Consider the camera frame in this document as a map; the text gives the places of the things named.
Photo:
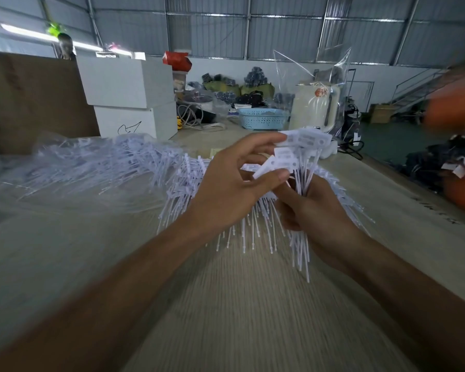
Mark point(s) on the person's left hand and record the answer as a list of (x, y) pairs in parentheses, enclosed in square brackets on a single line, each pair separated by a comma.
[(224, 189)]

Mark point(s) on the person's right hand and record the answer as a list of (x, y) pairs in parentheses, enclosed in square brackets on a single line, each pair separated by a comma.
[(325, 224)]

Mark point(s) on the person's left thumb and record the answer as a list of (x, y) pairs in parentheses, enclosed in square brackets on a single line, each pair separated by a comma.
[(269, 182)]

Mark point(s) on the person's right fingers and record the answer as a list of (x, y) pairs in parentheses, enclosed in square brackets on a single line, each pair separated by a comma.
[(290, 207)]

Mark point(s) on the person's left middle finger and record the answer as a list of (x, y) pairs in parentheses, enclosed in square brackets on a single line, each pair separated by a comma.
[(255, 159)]

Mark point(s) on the single white plastic seal tag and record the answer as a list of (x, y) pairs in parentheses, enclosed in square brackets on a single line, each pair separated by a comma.
[(281, 160)]

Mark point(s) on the bundle of white seal tags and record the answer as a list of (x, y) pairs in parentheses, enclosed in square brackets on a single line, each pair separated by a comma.
[(308, 151)]

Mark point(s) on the person's right forearm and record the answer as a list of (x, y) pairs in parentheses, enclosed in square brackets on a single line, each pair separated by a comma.
[(410, 306)]

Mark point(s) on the person's left forearm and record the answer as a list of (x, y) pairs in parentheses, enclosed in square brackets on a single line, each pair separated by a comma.
[(100, 298)]

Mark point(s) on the blue plastic basket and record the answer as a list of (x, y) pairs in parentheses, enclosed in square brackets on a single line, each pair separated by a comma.
[(261, 119)]

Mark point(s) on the pile of green sacks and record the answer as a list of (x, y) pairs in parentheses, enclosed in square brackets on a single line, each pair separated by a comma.
[(236, 89)]

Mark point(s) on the fanned pile of white tags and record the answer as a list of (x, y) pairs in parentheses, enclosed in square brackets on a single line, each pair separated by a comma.
[(186, 182)]

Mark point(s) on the white electric kettle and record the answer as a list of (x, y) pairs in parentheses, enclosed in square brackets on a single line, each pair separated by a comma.
[(314, 108)]

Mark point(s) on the clear empty plastic bag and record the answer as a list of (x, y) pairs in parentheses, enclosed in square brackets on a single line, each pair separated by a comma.
[(333, 69)]

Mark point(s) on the white box with black scribble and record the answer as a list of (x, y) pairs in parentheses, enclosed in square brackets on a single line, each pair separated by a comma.
[(139, 122)]

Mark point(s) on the red box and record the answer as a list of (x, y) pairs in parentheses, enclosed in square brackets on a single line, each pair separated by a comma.
[(176, 60)]

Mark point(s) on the brown cardboard box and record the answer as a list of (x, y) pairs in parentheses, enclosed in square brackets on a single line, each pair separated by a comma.
[(381, 113)]

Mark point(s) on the large white box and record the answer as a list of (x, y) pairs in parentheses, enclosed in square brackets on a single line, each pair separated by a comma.
[(128, 81)]

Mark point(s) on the pile of dark clothing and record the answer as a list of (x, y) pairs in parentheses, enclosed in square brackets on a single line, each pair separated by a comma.
[(438, 162)]

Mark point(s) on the clear bag of white tags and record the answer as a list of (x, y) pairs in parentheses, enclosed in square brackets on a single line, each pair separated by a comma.
[(89, 166)]

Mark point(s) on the metal staircase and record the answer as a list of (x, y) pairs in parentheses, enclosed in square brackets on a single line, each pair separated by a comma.
[(418, 91)]

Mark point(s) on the brown wooden board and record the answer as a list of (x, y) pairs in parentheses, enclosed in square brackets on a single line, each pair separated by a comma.
[(31, 100)]

